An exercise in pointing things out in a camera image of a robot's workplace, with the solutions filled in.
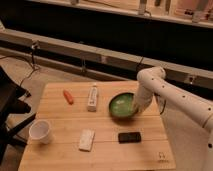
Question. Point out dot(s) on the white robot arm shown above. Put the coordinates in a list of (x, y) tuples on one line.
[(152, 81)]

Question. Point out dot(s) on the green ceramic bowl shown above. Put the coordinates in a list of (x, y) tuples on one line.
[(121, 106)]

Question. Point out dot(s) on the white paper cup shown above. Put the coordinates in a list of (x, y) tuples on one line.
[(40, 131)]

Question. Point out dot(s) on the orange carrot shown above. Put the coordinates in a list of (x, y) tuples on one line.
[(68, 97)]

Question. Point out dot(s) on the white remote control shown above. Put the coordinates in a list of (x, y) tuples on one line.
[(92, 98)]

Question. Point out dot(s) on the white rectangular box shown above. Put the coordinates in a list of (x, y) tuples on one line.
[(86, 140)]

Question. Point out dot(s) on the black smartphone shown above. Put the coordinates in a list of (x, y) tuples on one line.
[(129, 137)]

